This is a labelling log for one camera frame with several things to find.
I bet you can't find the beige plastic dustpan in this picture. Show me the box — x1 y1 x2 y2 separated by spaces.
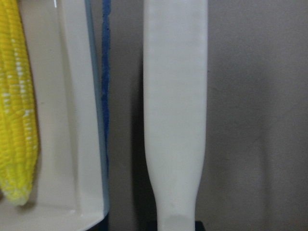
0 0 108 231

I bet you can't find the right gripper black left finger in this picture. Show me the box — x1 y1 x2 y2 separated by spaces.
144 220 158 231

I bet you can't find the beige black hand brush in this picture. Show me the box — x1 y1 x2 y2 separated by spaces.
143 0 208 231

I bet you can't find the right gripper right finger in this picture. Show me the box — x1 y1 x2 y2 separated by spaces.
195 221 205 231

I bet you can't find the yellow toy corn cob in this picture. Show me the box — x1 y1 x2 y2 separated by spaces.
0 0 39 206

